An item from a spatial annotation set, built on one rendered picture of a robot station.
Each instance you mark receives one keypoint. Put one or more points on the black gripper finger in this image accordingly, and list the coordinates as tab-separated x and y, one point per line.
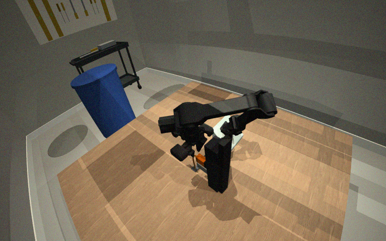
191	153
200	144

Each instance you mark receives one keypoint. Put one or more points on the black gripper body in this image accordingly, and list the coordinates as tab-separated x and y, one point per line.
191	139

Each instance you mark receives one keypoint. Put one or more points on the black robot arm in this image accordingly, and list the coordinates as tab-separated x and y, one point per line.
189	115

